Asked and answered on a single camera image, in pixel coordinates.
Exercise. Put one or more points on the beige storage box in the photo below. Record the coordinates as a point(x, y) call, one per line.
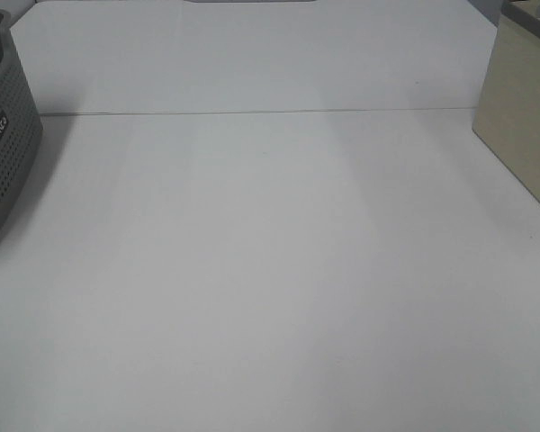
point(507, 118)

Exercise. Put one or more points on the grey perforated plastic basket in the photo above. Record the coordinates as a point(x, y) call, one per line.
point(20, 123)

